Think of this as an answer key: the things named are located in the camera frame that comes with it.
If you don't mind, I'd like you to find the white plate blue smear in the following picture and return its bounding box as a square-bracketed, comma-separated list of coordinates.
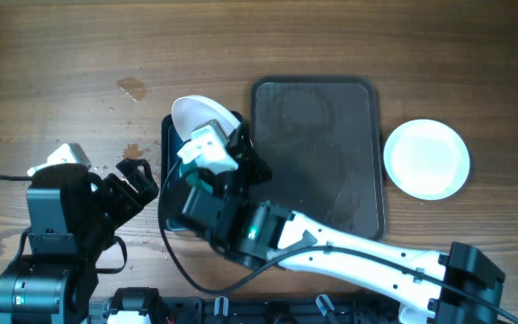
[383, 119, 470, 201]

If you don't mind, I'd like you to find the white plate blue stain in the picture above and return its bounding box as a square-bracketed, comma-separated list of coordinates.
[171, 95, 241, 141]

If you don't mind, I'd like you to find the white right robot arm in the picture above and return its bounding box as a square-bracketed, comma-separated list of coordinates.
[175, 121, 505, 323]

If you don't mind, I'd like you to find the green yellow sponge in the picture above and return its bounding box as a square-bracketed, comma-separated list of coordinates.
[179, 161, 210, 192]

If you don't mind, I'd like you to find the dark brown serving tray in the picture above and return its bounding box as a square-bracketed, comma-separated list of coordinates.
[249, 76, 387, 240]

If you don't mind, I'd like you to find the black water basin tray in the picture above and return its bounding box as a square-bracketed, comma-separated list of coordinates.
[159, 111, 247, 234]

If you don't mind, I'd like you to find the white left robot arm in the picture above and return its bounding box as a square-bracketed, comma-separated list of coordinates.
[0, 158, 159, 323]

